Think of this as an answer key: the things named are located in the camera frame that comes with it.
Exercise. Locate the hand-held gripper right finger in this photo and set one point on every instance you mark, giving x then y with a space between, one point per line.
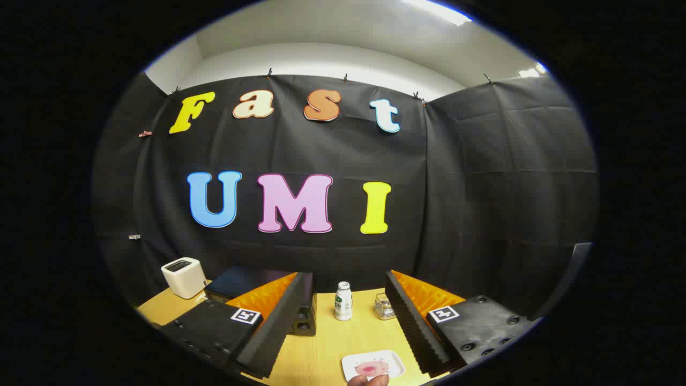
410 327

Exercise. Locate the white bottle green label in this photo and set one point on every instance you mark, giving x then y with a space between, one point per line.
343 303

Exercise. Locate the pink ham slice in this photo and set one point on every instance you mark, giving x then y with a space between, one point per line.
371 368

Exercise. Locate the black toaster oven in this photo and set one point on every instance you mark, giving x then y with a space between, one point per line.
236 281

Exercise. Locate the black backdrop cloth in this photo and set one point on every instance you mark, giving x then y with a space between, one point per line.
278 145

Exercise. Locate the white bread toaster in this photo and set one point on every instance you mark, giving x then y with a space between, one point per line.
185 279

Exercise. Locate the white square plate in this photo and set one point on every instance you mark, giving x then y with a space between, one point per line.
391 362

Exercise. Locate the ceiling light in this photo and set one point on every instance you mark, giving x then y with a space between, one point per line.
439 10

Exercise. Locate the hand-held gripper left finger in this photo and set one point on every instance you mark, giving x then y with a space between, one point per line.
284 321

